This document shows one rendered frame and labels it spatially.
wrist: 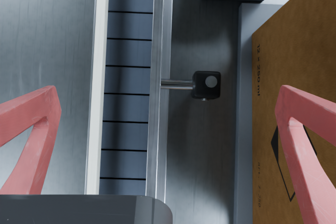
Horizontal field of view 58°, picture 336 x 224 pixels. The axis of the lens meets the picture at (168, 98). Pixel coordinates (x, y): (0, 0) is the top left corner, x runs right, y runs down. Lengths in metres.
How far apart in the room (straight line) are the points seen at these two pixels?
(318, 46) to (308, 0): 0.05
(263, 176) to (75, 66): 0.32
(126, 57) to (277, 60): 0.20
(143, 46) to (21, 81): 0.20
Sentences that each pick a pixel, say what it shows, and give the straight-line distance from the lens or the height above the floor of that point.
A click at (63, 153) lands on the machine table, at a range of 0.49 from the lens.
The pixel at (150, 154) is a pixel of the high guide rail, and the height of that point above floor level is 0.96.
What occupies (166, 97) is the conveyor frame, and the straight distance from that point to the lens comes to 0.42.
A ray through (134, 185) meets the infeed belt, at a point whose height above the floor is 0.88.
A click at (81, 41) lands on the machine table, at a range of 0.50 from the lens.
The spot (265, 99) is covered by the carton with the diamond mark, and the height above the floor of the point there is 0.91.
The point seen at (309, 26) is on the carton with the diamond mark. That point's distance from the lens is 0.31.
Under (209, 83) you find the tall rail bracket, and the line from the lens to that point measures 0.31.
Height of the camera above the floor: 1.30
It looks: 86 degrees down
